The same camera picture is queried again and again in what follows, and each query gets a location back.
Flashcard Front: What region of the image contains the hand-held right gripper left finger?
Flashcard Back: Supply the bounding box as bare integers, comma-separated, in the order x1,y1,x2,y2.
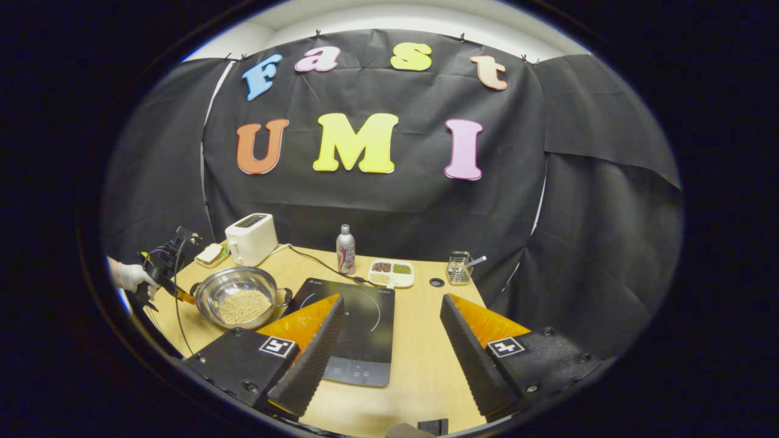
183,294,345,420

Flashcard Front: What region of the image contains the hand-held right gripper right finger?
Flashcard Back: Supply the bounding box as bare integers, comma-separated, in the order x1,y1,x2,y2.
439,293,609,423

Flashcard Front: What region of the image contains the stainless steel pot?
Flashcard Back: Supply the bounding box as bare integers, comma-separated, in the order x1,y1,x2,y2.
190,266,293,330

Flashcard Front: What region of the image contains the black induction cooktop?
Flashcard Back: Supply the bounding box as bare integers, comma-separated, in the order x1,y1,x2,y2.
286,278,396,388

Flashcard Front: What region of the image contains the pile of soybeans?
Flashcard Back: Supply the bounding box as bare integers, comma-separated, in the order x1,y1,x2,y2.
218,289,272,325

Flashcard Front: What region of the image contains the green plate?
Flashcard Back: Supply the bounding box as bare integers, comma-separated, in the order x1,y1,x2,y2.
195,242,231,269

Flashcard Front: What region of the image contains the white toaster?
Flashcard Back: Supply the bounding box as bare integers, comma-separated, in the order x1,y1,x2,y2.
225,213,279,267

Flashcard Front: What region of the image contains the white divided tray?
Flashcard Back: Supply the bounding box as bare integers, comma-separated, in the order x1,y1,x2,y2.
368,259,415,289

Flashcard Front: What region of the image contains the silver drink bottle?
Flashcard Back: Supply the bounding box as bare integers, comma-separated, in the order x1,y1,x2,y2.
336,224,357,276

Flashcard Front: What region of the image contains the black backdrop cloth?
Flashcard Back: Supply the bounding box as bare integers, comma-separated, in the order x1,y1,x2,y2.
100,27,683,360

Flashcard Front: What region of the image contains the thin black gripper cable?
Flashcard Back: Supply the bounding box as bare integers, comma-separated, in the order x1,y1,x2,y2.
173,240,195,357

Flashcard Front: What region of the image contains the metal wire rack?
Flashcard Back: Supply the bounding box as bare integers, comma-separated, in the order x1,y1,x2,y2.
447,251,474,287

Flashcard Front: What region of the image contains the black power cable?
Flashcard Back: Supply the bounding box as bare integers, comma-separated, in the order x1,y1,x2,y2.
289,245,379,288

